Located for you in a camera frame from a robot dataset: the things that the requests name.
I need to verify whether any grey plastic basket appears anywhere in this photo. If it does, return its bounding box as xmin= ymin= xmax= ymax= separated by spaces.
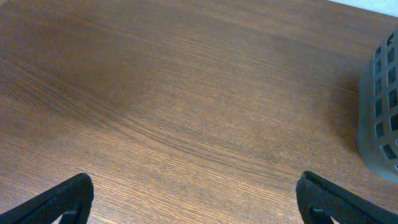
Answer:
xmin=358 ymin=30 xmax=397 ymax=183

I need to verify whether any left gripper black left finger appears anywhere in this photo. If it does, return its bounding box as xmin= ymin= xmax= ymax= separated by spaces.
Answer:
xmin=1 ymin=173 xmax=94 ymax=224

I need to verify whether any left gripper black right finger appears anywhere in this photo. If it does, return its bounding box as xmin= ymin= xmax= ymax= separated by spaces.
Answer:
xmin=296 ymin=171 xmax=397 ymax=224

